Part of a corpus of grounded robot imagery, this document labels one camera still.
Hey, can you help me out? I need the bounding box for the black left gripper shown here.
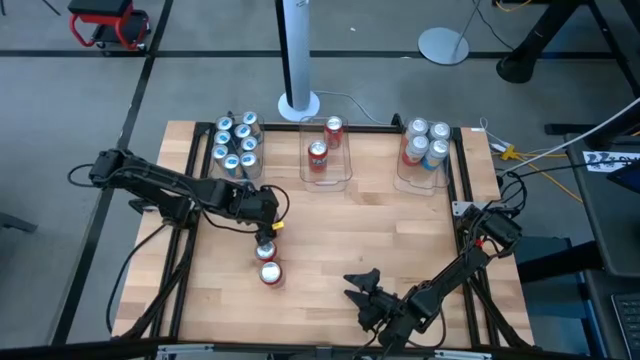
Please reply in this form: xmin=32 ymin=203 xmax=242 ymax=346
xmin=232 ymin=185 xmax=280 ymax=246

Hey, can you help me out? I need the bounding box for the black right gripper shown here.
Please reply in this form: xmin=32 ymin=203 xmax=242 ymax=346
xmin=343 ymin=268 xmax=404 ymax=334

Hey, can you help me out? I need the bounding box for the red Fanta strawberry can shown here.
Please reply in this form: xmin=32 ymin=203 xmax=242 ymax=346
xmin=254 ymin=240 xmax=279 ymax=264
xmin=258 ymin=260 xmax=284 ymax=287
xmin=323 ymin=115 xmax=345 ymax=150
xmin=306 ymin=139 xmax=330 ymax=174

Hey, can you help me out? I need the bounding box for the clear plastic bin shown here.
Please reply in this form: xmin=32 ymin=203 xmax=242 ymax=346
xmin=298 ymin=115 xmax=355 ymax=194
xmin=393 ymin=118 xmax=452 ymax=196
xmin=209 ymin=112 xmax=266 ymax=182

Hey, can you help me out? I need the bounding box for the blue Spindrift can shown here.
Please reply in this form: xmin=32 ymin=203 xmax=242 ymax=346
xmin=422 ymin=138 xmax=450 ymax=172

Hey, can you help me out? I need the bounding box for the Spindrift sparkling water can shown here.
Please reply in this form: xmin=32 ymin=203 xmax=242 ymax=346
xmin=405 ymin=116 xmax=430 ymax=139

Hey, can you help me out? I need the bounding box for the orange Spindrift can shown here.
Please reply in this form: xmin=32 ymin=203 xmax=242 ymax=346
xmin=428 ymin=121 xmax=452 ymax=144

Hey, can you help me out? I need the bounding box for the tower fan with round base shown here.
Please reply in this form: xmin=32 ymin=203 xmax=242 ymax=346
xmin=273 ymin=0 xmax=322 ymax=123

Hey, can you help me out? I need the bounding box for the black desk support bar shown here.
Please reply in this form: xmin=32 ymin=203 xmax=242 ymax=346
xmin=517 ymin=242 xmax=606 ymax=284

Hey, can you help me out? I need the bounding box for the grey chair leg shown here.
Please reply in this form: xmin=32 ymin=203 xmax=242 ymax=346
xmin=0 ymin=211 xmax=39 ymax=234

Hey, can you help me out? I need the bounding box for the dark grey desk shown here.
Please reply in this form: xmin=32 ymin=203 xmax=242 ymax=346
xmin=564 ymin=132 xmax=640 ymax=279

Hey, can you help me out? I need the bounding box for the grey round floor stand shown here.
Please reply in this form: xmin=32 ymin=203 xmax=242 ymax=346
xmin=417 ymin=0 xmax=484 ymax=66

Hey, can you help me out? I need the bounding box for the black desk foot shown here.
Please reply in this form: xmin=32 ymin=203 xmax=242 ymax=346
xmin=544 ymin=122 xmax=601 ymax=136

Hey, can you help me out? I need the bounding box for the black keyboard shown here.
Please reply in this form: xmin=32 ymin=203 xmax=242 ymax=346
xmin=610 ymin=292 xmax=640 ymax=360

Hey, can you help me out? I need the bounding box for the red black rolling stool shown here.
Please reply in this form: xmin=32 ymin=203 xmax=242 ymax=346
xmin=67 ymin=0 xmax=152 ymax=51

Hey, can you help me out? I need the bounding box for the white paper sign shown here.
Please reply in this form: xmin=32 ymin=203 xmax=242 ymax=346
xmin=582 ymin=149 xmax=640 ymax=174

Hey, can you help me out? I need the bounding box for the thick black stand leg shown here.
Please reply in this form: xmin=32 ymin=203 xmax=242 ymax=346
xmin=495 ymin=0 xmax=596 ymax=84

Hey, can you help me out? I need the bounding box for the silver metal bracket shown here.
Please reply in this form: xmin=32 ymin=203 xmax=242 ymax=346
xmin=433 ymin=349 xmax=494 ymax=360
xmin=155 ymin=343 xmax=216 ymax=357

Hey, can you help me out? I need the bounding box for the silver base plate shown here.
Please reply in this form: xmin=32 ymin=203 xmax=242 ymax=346
xmin=451 ymin=200 xmax=489 ymax=217

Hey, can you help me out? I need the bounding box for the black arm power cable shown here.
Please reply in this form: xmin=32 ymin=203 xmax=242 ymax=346
xmin=104 ymin=219 xmax=171 ymax=335

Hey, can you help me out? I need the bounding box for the black aluminium table frame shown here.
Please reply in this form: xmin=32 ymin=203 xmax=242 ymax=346
xmin=112 ymin=121 xmax=536 ymax=360

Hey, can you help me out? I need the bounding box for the thin white fan cable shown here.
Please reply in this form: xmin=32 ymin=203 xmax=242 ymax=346
xmin=312 ymin=90 xmax=375 ymax=126

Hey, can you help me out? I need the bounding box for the yellow cable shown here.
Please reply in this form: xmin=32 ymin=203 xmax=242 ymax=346
xmin=494 ymin=0 xmax=531 ymax=14
xmin=517 ymin=149 xmax=585 ymax=204

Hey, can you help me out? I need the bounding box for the thick white cable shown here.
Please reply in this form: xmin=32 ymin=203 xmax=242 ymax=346
xmin=499 ymin=97 xmax=640 ymax=176

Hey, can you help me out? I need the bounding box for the black floor cable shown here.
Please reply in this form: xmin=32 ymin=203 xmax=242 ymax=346
xmin=472 ymin=0 xmax=516 ymax=51

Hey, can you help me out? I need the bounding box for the black diagonal frame bar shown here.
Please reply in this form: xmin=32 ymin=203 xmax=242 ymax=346
xmin=587 ymin=0 xmax=640 ymax=99

